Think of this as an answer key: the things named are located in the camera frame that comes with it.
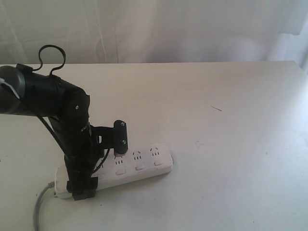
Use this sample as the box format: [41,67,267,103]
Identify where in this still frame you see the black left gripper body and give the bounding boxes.
[48,115,113,180]

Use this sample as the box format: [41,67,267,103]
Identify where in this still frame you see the white five-outlet power strip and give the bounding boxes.
[53,143,174,200]

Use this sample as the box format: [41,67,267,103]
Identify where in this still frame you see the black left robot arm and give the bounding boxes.
[0,65,114,201]

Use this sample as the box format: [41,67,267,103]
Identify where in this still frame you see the white backdrop curtain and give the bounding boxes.
[0,0,308,71]

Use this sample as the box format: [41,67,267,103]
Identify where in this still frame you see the grey power cord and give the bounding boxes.
[32,180,56,231]

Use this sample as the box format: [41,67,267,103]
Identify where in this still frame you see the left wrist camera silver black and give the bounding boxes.
[113,120,128,157]

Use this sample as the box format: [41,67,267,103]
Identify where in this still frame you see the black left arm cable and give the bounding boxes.
[28,45,111,176]

